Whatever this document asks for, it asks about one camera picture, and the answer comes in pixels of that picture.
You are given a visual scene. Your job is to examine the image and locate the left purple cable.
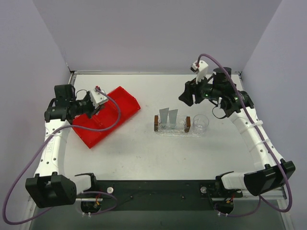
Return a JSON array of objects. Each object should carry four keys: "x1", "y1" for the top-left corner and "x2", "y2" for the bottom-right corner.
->
[{"x1": 3, "y1": 87, "x2": 121, "y2": 225}]

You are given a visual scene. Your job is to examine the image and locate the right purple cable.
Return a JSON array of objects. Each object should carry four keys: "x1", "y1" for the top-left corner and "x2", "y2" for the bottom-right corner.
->
[{"x1": 196, "y1": 54, "x2": 293, "y2": 218}]

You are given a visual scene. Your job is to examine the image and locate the toothpaste tube black cap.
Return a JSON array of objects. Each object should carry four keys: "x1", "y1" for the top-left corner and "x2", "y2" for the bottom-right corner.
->
[{"x1": 159, "y1": 108, "x2": 169, "y2": 127}]

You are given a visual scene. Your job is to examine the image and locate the aluminium front rail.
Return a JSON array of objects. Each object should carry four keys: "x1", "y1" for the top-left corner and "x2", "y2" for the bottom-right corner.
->
[{"x1": 27, "y1": 186, "x2": 287, "y2": 202}]

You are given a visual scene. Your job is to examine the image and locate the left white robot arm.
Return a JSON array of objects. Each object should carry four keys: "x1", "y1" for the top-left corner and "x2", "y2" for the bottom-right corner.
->
[{"x1": 25, "y1": 84, "x2": 108, "y2": 208}]

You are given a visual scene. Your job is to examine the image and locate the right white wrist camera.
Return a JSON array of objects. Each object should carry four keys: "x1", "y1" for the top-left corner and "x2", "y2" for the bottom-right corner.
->
[{"x1": 190, "y1": 60, "x2": 209, "y2": 84}]

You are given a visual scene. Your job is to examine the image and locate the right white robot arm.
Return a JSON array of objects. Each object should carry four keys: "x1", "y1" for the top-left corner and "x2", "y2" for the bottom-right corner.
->
[{"x1": 179, "y1": 68, "x2": 295, "y2": 196}]

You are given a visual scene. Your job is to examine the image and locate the clear tray brown handles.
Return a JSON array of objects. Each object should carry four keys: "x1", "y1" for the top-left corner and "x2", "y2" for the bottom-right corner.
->
[{"x1": 154, "y1": 115, "x2": 206, "y2": 138}]

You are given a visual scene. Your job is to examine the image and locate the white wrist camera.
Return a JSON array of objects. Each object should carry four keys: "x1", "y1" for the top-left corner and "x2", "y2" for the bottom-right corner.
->
[
  {"x1": 190, "y1": 60, "x2": 209, "y2": 84},
  {"x1": 89, "y1": 88, "x2": 108, "y2": 108}
]

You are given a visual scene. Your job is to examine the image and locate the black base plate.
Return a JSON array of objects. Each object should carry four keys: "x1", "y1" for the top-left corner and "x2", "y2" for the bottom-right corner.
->
[{"x1": 75, "y1": 179, "x2": 244, "y2": 211}]

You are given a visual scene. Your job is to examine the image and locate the clear plastic cup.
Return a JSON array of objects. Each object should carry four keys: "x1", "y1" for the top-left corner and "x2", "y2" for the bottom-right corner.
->
[{"x1": 193, "y1": 114, "x2": 209, "y2": 133}]

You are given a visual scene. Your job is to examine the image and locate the toothpaste tube green cap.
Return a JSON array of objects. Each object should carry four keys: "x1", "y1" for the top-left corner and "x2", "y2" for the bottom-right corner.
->
[{"x1": 168, "y1": 109, "x2": 178, "y2": 128}]

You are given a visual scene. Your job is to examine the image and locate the red plastic compartment box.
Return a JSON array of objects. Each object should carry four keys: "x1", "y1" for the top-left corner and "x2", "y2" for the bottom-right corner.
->
[{"x1": 73, "y1": 86, "x2": 141, "y2": 149}]

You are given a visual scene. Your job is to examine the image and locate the purple cable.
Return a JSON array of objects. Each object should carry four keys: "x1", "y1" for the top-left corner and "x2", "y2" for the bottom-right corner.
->
[
  {"x1": 196, "y1": 54, "x2": 293, "y2": 218},
  {"x1": 3, "y1": 87, "x2": 121, "y2": 225}
]

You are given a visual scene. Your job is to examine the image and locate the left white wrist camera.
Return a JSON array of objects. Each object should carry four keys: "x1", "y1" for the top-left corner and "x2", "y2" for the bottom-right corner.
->
[{"x1": 89, "y1": 88, "x2": 108, "y2": 108}]

